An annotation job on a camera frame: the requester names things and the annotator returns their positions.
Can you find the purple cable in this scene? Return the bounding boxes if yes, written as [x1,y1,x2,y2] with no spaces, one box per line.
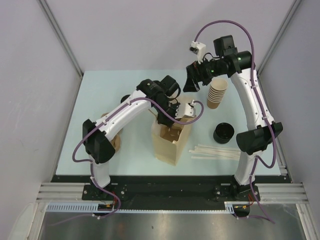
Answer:
[193,20,278,224]
[48,96,205,227]

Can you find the stack of paper cups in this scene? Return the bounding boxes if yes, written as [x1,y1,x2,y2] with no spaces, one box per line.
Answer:
[207,77,228,109]

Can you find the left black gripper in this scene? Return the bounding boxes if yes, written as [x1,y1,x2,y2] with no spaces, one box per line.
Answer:
[153,99,182,128]

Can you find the brown paper bag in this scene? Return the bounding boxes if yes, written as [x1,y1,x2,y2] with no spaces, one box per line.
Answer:
[151,119,192,166]

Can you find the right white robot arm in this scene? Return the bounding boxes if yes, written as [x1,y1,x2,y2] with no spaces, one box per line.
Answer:
[183,35,283,201]

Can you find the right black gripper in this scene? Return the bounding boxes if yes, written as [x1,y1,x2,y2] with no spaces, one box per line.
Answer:
[183,55,227,93]

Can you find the white slotted cable duct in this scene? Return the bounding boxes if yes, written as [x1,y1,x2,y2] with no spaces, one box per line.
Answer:
[45,202,243,215]

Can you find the white wrapped straws bundle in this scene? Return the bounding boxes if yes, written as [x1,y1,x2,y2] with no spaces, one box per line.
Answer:
[188,144,241,161]

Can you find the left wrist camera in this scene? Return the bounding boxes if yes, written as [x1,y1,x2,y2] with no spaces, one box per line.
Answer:
[175,99,196,119]

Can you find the single brown pulp cup carrier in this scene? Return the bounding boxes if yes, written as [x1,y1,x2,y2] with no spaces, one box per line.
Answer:
[160,126,183,143]

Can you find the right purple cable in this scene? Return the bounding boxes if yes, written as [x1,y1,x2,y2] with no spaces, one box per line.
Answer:
[193,20,278,224]

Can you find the brown pulp cup carrier stack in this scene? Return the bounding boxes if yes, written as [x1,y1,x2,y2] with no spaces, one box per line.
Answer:
[99,112,122,153]

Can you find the stack of black lids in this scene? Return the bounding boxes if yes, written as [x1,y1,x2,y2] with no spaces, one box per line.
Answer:
[213,122,235,144]

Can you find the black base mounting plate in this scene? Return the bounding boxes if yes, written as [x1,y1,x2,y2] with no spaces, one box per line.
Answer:
[51,175,291,210]

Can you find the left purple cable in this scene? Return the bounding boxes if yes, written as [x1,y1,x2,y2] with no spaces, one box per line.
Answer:
[48,96,205,227]

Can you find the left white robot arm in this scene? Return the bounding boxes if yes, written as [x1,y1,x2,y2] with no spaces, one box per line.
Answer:
[82,75,181,200]

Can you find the black cup lid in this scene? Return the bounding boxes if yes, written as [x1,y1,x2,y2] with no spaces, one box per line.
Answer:
[120,94,130,104]

